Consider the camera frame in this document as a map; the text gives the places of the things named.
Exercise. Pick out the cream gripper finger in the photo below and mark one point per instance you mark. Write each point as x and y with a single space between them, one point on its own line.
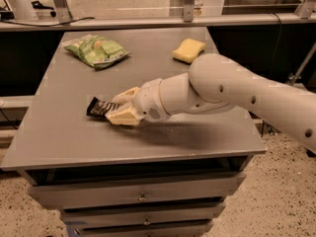
126 114
125 97

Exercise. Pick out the grey drawer cabinet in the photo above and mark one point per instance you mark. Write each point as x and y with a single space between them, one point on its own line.
153 180

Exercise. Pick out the green chip bag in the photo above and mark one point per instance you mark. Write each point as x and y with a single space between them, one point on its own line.
96 51

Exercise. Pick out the black rxbar chocolate wrapper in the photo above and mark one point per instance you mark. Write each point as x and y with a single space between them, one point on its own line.
99 109

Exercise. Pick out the yellow sponge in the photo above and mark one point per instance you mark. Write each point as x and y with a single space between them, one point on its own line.
188 50

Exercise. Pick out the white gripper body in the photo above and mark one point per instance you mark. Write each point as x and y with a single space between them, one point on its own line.
148 100

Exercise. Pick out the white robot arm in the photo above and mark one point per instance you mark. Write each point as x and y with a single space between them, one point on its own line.
215 84

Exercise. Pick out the grey metal railing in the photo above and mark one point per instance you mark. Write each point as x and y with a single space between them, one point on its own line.
77 15

